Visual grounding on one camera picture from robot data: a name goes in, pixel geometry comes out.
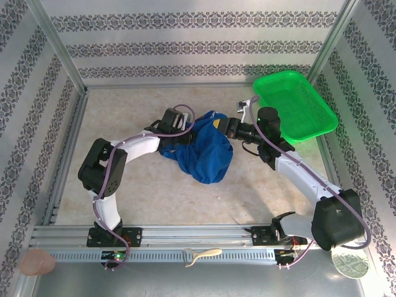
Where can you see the green plastic mesh basket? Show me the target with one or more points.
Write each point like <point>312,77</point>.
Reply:
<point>294,105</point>

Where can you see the blue t-shirt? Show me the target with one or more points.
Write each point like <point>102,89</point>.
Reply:
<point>207,154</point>

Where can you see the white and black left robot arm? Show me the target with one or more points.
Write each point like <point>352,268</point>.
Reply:
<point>139,148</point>

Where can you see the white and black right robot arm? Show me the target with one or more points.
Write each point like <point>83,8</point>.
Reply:
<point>298,176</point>

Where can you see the cream plastic hook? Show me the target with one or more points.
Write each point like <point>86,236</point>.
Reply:
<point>207,253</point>

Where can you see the small black controller board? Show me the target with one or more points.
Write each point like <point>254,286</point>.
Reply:
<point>108,256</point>
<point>283,253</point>

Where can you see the round green patterned disc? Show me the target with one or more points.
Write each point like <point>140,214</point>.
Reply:
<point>349,266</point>

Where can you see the pink translucent cup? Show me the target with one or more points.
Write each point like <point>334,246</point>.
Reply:
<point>37,263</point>

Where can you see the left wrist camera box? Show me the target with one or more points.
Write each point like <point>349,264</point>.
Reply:
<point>173,119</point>

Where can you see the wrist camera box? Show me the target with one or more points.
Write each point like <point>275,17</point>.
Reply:
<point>173,119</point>
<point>244,106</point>

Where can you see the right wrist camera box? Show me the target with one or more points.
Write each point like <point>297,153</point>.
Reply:
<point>244,106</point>

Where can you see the aluminium table side rail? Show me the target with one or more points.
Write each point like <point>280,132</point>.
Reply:
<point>72,139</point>
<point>330,161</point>

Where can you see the long aluminium table edge rail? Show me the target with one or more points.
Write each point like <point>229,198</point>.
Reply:
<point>123,85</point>

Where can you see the aluminium frame post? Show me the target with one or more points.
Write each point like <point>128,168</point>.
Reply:
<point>58,46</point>
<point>329,46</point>

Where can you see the aluminium mounting rail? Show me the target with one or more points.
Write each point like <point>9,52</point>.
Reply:
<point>201,235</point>

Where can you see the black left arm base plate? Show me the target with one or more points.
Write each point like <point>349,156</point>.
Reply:
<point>133,236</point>

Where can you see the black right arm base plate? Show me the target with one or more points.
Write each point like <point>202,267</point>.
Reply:
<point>260,235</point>

